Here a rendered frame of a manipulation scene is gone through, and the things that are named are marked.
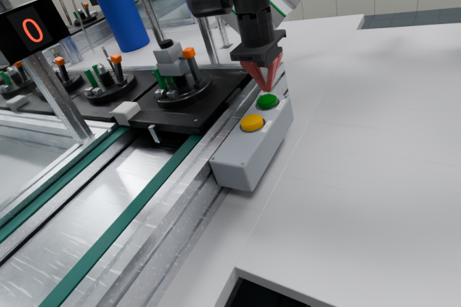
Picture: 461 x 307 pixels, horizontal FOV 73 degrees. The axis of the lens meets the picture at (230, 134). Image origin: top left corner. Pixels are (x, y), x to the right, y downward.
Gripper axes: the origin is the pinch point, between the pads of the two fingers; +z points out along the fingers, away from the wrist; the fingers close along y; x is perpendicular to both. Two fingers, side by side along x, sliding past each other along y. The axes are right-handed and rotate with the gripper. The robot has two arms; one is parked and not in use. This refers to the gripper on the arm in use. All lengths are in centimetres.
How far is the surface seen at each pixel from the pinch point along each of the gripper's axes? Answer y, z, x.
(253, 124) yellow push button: 8.4, 2.5, 0.7
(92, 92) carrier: 4.2, 1.9, -48.4
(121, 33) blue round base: -54, 7, -99
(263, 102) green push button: 1.4, 2.4, -0.4
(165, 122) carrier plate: 10.1, 3.4, -18.7
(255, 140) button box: 11.3, 3.7, 2.2
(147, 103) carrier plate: 3.8, 3.6, -29.5
